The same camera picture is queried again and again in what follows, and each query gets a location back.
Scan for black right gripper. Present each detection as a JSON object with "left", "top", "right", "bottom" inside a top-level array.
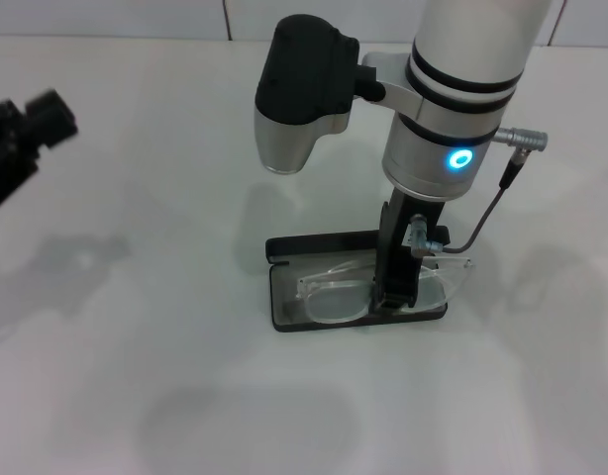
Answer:
[{"left": 372, "top": 190, "right": 447, "bottom": 312}]

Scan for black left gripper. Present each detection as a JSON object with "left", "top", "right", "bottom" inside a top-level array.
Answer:
[{"left": 0, "top": 88, "right": 81, "bottom": 227}]

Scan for clear white glasses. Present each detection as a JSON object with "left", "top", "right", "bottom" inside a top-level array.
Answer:
[{"left": 293, "top": 255, "right": 476, "bottom": 327}]

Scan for black glasses case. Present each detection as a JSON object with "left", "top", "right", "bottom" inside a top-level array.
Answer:
[{"left": 264, "top": 225, "right": 453, "bottom": 333}]

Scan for right gripper grey cable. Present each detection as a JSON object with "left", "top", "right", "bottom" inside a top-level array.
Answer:
[{"left": 406, "top": 126, "right": 551, "bottom": 259}]

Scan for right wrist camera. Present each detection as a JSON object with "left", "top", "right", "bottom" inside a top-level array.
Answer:
[{"left": 253, "top": 14, "right": 387, "bottom": 175}]

